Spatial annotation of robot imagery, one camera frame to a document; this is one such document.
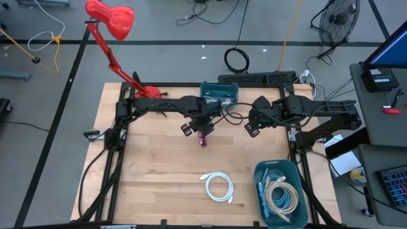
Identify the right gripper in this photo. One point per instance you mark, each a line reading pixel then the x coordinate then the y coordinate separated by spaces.
pixel 264 116

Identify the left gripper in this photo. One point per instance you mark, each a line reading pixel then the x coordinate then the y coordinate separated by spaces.
pixel 205 127

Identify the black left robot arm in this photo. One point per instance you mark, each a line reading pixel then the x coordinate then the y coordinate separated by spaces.
pixel 159 103

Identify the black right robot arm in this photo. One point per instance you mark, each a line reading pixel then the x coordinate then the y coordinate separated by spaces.
pixel 324 106

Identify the small teal plastic bin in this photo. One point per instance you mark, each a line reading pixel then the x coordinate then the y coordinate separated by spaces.
pixel 219 87

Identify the white power adapter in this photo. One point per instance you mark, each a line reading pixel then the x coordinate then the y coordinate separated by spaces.
pixel 306 74

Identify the white paper sheet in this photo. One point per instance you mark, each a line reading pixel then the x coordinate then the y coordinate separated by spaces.
pixel 345 163

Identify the large teal plastic bin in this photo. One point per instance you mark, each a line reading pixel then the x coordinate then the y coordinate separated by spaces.
pixel 297 221

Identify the round printed disc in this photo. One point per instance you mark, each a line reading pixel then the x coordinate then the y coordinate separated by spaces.
pixel 357 175

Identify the grey desk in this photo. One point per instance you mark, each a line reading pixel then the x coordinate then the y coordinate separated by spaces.
pixel 394 130
pixel 370 165

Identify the black box with labels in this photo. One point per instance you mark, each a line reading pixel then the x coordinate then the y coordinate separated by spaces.
pixel 380 81

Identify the black floor fan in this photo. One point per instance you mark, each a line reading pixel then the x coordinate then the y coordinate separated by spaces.
pixel 337 19

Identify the red flat object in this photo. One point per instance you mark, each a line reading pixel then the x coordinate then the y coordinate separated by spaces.
pixel 391 111

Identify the grey metal bar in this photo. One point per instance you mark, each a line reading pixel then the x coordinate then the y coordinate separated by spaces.
pixel 117 227

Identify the black pen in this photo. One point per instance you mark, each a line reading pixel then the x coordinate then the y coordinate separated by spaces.
pixel 397 97

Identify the black computer monitor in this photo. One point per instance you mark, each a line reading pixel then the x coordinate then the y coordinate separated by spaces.
pixel 391 51

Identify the red desk lamp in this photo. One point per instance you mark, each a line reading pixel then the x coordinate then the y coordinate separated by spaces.
pixel 111 17

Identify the keyboard with coloured keys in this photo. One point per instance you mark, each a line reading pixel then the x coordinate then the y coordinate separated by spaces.
pixel 395 184

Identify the black round floor plug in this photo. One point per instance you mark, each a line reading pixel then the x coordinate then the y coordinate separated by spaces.
pixel 36 59

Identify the grey furniture foot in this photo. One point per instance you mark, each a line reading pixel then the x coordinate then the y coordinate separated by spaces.
pixel 14 75
pixel 44 2

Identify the black rolling stand base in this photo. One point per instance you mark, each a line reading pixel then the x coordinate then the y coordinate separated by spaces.
pixel 4 106

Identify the black aluminium table frame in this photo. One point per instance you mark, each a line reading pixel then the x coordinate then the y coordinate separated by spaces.
pixel 254 86

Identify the silver mounting bracket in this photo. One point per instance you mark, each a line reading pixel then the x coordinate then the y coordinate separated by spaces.
pixel 292 136
pixel 92 135

